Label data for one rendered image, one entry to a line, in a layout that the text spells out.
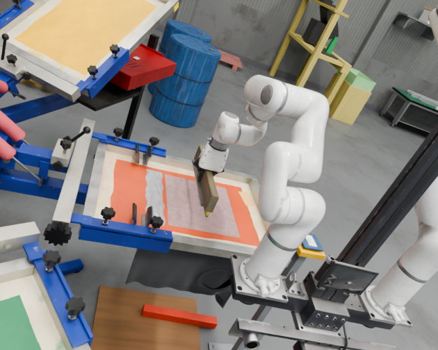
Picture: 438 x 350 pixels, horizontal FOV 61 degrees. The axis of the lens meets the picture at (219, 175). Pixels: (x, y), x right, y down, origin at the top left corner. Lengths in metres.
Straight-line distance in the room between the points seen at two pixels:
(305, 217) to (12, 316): 0.76
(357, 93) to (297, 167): 6.80
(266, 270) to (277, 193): 0.26
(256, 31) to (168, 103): 4.71
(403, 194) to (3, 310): 1.02
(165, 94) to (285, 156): 3.53
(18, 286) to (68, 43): 1.27
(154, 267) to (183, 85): 2.99
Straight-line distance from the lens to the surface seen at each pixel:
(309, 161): 0.94
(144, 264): 1.52
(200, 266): 1.54
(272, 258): 1.03
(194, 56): 4.16
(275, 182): 0.90
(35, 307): 1.12
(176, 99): 4.32
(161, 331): 2.31
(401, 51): 10.00
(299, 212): 0.93
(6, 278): 1.16
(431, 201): 1.16
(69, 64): 1.96
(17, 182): 1.55
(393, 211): 1.04
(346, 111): 7.77
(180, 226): 1.45
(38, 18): 2.22
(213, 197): 1.35
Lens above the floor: 1.86
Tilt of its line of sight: 29 degrees down
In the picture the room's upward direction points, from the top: 24 degrees clockwise
